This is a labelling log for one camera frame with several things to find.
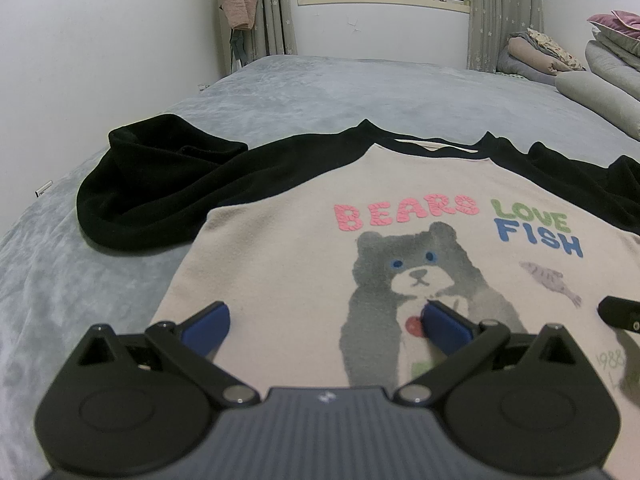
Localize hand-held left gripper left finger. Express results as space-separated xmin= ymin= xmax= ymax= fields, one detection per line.
xmin=65 ymin=301 xmax=261 ymax=408

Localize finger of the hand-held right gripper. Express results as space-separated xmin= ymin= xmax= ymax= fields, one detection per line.
xmin=597 ymin=296 xmax=640 ymax=333

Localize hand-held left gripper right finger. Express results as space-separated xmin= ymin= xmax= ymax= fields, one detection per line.
xmin=394 ymin=300 xmax=591 ymax=408

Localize beige sweatshirt with black sleeves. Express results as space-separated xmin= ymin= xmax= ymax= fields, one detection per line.
xmin=75 ymin=114 xmax=640 ymax=480

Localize folded grey quilt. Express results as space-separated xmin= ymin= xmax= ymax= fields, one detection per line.
xmin=585 ymin=40 xmax=640 ymax=86

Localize folded grey blanket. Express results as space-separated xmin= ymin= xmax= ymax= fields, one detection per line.
xmin=497 ymin=55 xmax=556 ymax=86

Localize folded blankets by curtain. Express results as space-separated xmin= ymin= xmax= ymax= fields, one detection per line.
xmin=527 ymin=27 xmax=586 ymax=72

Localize folded pink blanket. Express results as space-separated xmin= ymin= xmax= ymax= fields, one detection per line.
xmin=507 ymin=35 xmax=566 ymax=78

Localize grey hanging item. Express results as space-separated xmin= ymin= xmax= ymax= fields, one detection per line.
xmin=230 ymin=30 xmax=248 ymax=66

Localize grey star curtain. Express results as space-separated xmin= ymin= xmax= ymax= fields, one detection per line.
xmin=466 ymin=0 xmax=545 ymax=75
xmin=250 ymin=0 xmax=299 ymax=58

